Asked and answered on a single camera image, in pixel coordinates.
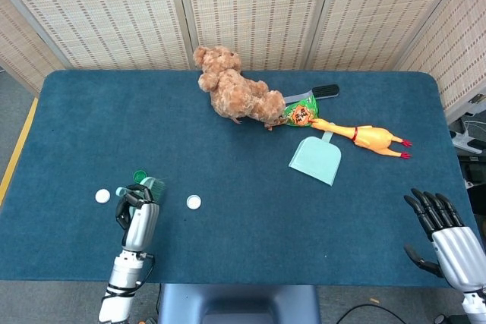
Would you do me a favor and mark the black grey handled brush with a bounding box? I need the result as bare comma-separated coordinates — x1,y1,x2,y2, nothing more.
282,83,340,105

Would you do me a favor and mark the woven folding screen panel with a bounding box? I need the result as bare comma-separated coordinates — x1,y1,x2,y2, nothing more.
0,0,65,97
0,0,198,71
396,0,486,124
174,0,337,72
303,0,472,73

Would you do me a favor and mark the white power strip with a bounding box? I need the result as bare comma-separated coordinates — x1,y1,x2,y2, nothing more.
450,130,486,155

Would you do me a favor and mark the blue felt table cover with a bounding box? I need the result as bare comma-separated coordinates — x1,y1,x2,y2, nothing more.
0,69,486,289

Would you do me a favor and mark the green snack bag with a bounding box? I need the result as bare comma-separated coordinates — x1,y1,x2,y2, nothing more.
279,96,320,128

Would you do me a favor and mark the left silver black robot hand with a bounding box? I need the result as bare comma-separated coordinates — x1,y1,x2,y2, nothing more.
115,183,160,253

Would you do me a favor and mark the black equipment case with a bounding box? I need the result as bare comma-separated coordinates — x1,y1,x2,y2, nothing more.
457,155,486,203

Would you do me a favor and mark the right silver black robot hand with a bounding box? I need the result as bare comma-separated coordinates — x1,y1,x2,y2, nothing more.
403,187,486,291

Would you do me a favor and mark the yellow rubber chicken toy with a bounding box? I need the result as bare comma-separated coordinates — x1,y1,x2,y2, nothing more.
309,118,413,161

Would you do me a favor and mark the mint green dustpan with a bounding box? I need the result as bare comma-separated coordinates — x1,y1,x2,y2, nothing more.
288,131,342,187

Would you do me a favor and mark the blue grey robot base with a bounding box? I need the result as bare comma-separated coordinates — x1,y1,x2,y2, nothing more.
157,284,322,324

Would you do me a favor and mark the brown teddy bear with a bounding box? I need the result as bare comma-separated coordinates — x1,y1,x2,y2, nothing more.
192,46,286,131

